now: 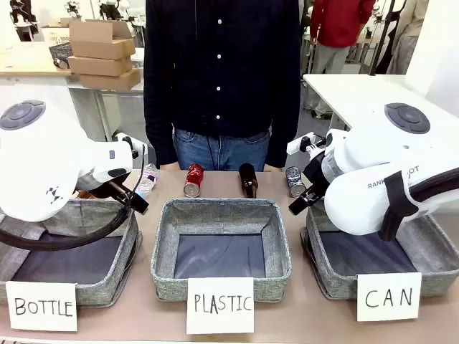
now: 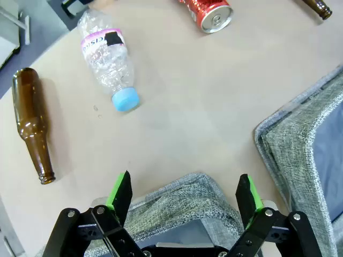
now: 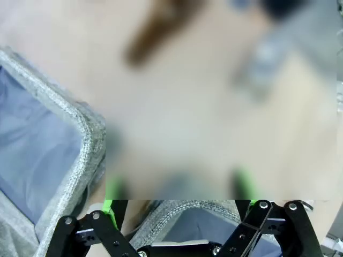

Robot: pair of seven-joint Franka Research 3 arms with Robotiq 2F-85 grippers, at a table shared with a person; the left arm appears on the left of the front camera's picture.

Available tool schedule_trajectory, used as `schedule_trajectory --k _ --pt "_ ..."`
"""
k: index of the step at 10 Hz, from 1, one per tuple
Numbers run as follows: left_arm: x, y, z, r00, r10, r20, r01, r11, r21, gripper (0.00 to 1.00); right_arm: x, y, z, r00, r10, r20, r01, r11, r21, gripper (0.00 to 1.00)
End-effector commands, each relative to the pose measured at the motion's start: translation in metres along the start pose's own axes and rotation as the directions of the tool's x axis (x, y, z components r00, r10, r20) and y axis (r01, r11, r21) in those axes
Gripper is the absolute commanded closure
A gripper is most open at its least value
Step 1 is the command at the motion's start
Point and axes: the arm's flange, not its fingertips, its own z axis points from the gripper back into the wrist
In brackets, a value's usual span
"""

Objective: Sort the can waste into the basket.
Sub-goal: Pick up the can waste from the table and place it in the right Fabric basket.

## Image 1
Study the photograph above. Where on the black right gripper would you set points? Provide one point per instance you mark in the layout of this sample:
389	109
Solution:
318	177

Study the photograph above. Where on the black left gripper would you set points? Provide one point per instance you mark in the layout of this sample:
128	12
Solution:
113	190

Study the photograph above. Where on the black white patterned can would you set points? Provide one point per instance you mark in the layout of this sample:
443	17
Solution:
294	181

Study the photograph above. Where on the clear bottle with blue cap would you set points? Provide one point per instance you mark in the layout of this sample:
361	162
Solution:
148	177

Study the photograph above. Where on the brown glass bottle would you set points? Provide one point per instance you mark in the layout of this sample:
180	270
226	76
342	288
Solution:
248	179

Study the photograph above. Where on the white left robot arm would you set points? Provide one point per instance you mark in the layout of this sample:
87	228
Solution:
36	161

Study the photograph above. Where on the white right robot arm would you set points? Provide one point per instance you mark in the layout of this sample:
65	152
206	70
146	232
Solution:
358	200

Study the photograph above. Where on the grey fabric basket for plastic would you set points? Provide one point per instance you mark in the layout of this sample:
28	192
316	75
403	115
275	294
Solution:
165	251

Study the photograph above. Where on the red drink can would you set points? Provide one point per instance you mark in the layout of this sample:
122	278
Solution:
193	179

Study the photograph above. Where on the grey fabric basket for cans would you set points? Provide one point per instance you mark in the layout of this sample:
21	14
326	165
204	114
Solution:
333	283

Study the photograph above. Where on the grey fabric basket for bottles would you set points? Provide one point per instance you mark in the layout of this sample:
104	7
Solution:
100	290

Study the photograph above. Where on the paper label CAN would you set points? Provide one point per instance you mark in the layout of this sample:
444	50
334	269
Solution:
389	297

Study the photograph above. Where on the black mesh basket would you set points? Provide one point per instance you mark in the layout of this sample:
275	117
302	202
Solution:
61	53

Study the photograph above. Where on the person left hand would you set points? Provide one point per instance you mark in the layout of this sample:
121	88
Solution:
274	168

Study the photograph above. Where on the person right hand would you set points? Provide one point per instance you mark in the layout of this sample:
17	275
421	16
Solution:
169	167

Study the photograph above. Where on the flat closed cardboard box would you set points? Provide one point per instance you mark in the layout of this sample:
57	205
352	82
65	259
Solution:
111	81
97	66

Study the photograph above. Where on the paper label PLASTIC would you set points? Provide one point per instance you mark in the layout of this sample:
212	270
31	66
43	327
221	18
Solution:
219	304

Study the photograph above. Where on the white table under boxes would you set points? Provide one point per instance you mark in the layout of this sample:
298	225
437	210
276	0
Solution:
77	86

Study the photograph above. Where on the paper label BOTTLE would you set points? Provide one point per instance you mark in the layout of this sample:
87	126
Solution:
41	306

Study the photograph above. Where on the person in dark shirt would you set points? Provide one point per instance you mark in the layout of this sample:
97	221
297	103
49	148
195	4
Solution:
222	71

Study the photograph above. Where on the open cardboard box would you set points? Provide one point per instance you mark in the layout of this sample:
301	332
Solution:
100	48

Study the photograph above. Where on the black stand pole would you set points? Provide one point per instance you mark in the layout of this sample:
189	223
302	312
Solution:
382	39

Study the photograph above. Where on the wooden side table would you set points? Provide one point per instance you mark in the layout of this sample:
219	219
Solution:
25	61

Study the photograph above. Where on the person in red jacket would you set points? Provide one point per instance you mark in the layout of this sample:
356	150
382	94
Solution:
340	21

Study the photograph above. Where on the person in beige clothes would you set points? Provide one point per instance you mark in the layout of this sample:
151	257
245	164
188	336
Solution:
409	43

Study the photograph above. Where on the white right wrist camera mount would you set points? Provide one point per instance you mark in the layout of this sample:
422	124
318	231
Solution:
297	145

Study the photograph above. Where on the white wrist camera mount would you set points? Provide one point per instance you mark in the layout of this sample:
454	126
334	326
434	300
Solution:
123	140
297	145

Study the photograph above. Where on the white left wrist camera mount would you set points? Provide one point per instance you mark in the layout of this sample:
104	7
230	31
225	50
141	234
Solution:
123	140

